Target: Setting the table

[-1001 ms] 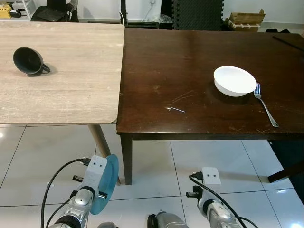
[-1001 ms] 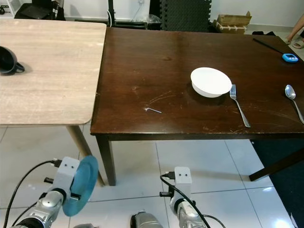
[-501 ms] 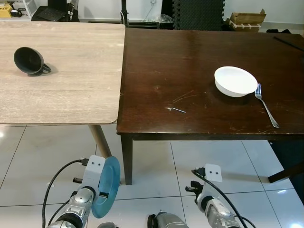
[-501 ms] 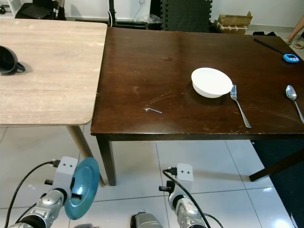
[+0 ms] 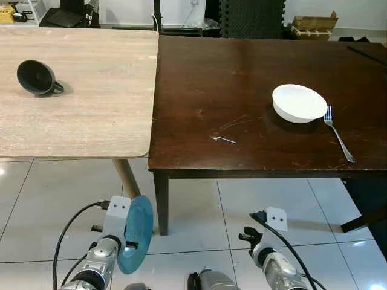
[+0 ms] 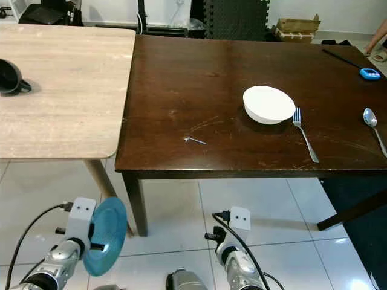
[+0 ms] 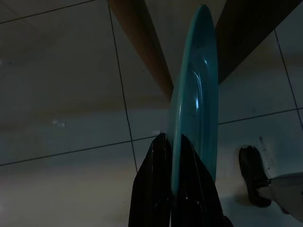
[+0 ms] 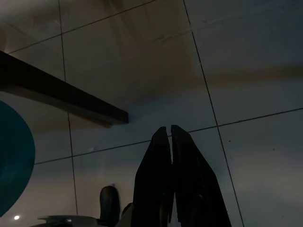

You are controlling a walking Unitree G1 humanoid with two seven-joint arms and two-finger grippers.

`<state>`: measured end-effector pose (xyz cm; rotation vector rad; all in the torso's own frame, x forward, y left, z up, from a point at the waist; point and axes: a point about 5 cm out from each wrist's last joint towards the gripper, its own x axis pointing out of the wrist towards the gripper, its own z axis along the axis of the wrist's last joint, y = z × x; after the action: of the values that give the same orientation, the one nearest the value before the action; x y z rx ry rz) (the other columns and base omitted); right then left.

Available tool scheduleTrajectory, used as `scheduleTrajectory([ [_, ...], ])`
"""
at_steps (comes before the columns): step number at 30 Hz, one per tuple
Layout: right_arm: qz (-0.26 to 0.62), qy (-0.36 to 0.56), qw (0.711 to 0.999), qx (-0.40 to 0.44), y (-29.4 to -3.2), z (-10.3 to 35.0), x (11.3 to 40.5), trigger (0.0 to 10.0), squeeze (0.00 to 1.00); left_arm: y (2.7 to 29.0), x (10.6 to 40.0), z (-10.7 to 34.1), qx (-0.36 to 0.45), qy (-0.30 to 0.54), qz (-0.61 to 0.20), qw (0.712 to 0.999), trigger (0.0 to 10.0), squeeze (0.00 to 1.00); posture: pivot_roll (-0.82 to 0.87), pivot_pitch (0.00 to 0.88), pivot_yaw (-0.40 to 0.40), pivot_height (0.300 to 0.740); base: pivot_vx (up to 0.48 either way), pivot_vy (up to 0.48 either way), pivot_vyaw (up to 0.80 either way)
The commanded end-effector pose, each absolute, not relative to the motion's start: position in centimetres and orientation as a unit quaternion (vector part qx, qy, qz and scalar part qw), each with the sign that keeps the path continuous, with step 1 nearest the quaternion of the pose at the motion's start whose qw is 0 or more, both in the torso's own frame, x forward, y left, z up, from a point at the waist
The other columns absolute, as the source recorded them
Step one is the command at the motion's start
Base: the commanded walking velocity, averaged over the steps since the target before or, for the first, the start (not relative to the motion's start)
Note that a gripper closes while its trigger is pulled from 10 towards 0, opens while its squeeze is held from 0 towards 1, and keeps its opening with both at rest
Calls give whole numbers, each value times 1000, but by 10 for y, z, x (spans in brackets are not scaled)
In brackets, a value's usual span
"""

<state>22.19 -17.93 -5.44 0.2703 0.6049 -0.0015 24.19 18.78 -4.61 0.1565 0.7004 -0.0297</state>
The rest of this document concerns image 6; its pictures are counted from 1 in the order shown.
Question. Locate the light blue plate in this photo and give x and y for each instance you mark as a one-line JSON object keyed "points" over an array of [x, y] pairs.
{"points": [[106, 238]]}

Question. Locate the grey robot left leg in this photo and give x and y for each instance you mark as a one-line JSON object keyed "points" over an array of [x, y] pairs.
{"points": [[106, 287]]}

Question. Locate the small bent metal pin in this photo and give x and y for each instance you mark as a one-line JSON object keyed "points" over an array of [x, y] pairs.
{"points": [[196, 141]]}

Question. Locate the silver fork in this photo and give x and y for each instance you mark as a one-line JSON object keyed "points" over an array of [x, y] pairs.
{"points": [[306, 140]]}

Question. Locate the light wooden table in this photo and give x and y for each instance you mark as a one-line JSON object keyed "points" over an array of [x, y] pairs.
{"points": [[66, 90]]}

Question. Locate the white bowl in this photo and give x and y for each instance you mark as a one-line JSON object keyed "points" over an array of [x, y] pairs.
{"points": [[269, 104]]}

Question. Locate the dark blue carpet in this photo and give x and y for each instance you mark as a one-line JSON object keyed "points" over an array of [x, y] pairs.
{"points": [[363, 254]]}

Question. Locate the dark brown wooden table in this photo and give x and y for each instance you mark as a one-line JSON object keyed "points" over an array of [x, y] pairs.
{"points": [[193, 78]]}

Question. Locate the black cup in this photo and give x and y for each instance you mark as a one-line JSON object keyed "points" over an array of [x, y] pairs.
{"points": [[9, 78]]}

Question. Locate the silver spoon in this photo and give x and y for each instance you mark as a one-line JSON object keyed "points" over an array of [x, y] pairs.
{"points": [[370, 116]]}

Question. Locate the black bag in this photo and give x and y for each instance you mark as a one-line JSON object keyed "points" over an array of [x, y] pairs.
{"points": [[39, 15]]}

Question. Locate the long black stick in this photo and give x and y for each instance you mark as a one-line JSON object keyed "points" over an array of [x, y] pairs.
{"points": [[341, 58]]}

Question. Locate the black foam mat stack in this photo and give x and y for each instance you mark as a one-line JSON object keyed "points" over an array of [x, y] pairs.
{"points": [[236, 18]]}

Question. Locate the brown cardboard box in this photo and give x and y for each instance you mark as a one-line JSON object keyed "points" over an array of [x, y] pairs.
{"points": [[298, 29]]}

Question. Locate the small blue timer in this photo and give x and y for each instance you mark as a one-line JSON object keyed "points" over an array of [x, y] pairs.
{"points": [[369, 74]]}

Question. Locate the person's bare leg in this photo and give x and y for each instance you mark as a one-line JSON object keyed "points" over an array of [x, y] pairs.
{"points": [[380, 39]]}

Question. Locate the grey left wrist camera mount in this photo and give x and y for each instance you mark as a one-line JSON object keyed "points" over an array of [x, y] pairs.
{"points": [[80, 211]]}

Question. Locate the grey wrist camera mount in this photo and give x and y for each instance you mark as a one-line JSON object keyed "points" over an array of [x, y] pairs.
{"points": [[239, 216], [80, 211]]}

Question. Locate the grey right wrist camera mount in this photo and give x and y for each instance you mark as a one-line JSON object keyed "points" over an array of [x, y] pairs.
{"points": [[239, 216]]}

